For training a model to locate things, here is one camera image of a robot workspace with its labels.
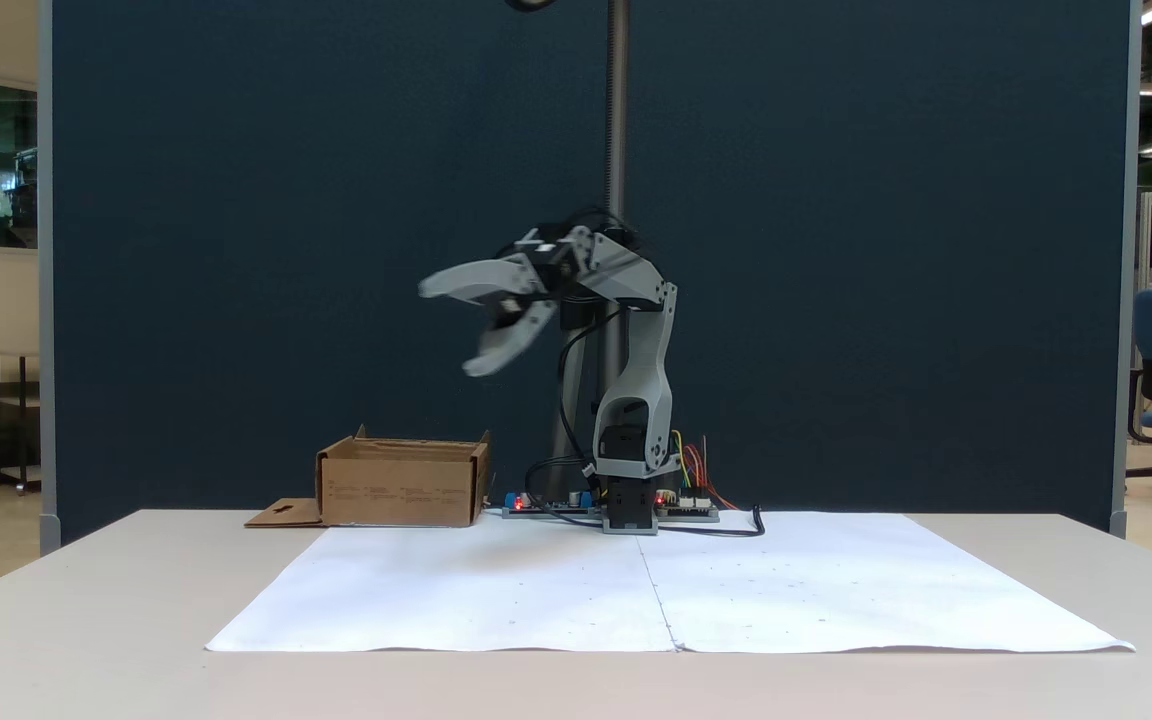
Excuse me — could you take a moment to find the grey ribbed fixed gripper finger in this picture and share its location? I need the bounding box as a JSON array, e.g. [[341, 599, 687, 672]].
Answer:
[[418, 256, 538, 305]]

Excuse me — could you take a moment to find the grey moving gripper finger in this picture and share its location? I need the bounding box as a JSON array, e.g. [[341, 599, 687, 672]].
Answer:
[[462, 299, 558, 379]]

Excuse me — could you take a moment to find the blue circuit board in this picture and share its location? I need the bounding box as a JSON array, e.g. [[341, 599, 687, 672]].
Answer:
[[500, 489, 605, 520]]

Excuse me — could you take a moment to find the brown cardboard box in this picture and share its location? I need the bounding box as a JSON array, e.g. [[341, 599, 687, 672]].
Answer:
[[244, 425, 493, 529]]

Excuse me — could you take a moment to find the dark blue partition panel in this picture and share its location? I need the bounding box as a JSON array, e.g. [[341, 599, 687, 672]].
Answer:
[[38, 0, 1143, 553]]

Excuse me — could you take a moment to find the circuit board with red LED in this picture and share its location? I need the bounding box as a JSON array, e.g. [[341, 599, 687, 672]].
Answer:
[[656, 488, 721, 524]]

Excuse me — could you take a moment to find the white paper sheet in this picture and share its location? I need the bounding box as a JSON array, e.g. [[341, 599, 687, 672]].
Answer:
[[636, 511, 1136, 655], [205, 523, 678, 654]]

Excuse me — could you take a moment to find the dark shelf cart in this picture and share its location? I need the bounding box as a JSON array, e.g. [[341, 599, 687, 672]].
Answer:
[[0, 350, 43, 496]]

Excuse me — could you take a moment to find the black elbow motor cable loop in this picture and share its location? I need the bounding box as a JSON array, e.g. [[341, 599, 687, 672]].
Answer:
[[524, 300, 629, 513]]

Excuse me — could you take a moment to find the black camera stand with pole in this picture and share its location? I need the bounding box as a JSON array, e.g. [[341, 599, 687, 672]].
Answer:
[[546, 0, 631, 473]]

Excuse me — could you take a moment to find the long black cable, white plug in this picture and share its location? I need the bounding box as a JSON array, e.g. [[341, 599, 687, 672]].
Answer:
[[658, 504, 766, 539]]

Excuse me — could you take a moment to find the framed wall window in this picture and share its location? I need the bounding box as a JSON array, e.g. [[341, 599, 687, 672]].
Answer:
[[0, 70, 41, 257]]

